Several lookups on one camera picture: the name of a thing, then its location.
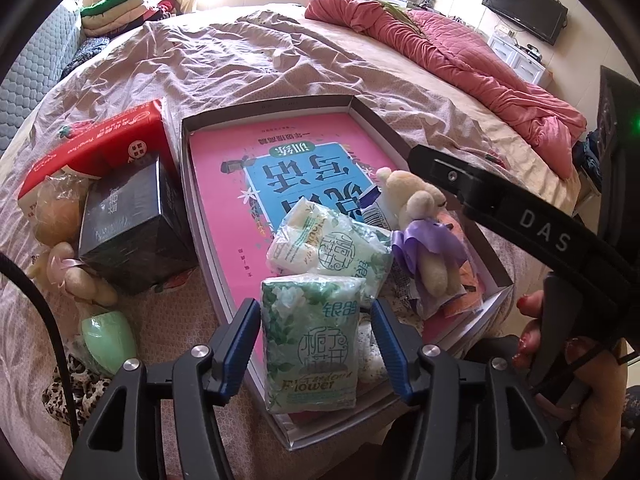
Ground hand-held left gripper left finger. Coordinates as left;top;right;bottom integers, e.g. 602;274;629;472
60;297;262;480

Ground dark patterned pillow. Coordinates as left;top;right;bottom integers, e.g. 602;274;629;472
60;36;111;81

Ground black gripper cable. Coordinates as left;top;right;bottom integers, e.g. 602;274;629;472
0;252;83;443

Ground blue patterned cloth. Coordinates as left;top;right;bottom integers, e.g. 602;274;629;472
572;127;603;186

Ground green floral tissue packet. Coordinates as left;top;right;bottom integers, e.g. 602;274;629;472
266;200;396;311
260;275;368;416

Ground pink book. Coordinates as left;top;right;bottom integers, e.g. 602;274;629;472
189;112;481;411

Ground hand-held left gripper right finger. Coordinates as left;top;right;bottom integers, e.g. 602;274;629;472
370;299;571;480

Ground grey quilted headboard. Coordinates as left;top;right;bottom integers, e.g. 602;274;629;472
0;0;86;146

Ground plush bear with purple dress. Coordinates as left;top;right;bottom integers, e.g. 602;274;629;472
375;166;471;306

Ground white floral cloth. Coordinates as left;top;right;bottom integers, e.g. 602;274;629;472
356;317;401;386

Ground red cardboard box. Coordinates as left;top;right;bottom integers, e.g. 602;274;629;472
17;99;178;201

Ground black television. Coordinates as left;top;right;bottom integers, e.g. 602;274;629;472
481;0;569;47

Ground white cartoon snack packet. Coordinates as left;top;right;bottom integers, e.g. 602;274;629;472
359;184;401;233

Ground person's right hand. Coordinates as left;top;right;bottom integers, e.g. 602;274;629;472
512;292;631;456

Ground white drawer cabinet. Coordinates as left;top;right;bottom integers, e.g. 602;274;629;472
487;30;546;86

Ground pink quilt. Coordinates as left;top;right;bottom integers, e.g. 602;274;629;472
304;0;588;181

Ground dark blue box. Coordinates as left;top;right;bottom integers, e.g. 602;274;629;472
77;152;198;297

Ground leopard print cloth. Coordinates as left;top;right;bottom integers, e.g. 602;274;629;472
42;352;113;413

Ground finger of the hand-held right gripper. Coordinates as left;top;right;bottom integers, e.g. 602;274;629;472
406;144;617;282

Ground cream plush with pink ribbon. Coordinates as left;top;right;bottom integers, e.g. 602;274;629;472
25;240;121;308

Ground bagged bread bun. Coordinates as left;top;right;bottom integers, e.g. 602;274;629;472
30;170;93;248

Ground stack of folded clothes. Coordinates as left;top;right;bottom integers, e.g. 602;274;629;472
80;0;186;38

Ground shallow cardboard tray box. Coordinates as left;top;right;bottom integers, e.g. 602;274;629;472
177;94;516;453

